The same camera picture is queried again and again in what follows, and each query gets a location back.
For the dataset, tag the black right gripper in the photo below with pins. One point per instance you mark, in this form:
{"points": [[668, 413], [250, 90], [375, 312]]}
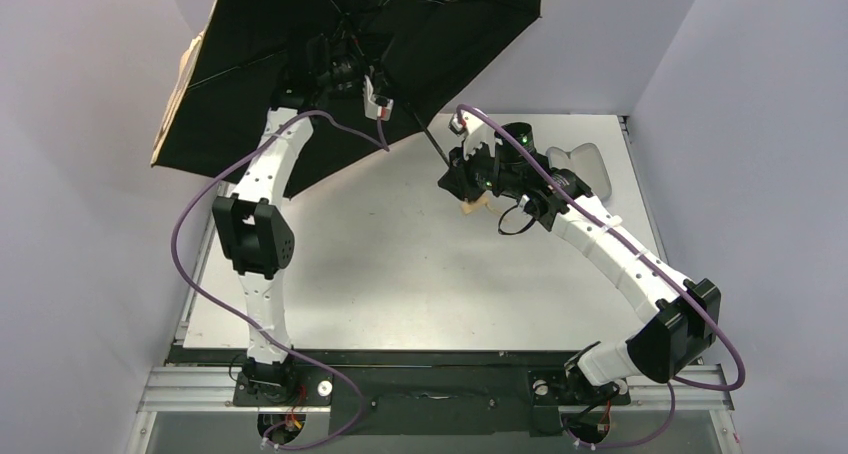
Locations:
{"points": [[460, 178]]}

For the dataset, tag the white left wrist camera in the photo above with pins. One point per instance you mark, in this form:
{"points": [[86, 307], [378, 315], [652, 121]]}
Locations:
{"points": [[378, 101]]}

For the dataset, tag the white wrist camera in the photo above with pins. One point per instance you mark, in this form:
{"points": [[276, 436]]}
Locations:
{"points": [[378, 101], [474, 132]]}

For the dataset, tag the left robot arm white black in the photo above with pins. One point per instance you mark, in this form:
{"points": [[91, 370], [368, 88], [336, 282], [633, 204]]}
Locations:
{"points": [[253, 234]]}

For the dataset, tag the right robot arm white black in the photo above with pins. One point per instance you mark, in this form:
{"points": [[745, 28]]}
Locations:
{"points": [[678, 314]]}

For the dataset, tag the beige umbrella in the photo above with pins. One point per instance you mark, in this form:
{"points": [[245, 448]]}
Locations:
{"points": [[428, 50]]}

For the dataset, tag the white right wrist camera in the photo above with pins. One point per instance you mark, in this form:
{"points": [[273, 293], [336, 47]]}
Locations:
{"points": [[474, 132]]}

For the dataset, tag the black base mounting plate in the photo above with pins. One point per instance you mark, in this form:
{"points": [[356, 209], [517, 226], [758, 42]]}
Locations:
{"points": [[437, 393]]}

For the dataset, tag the aluminium front rail frame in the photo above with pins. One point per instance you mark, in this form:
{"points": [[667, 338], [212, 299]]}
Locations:
{"points": [[189, 409]]}

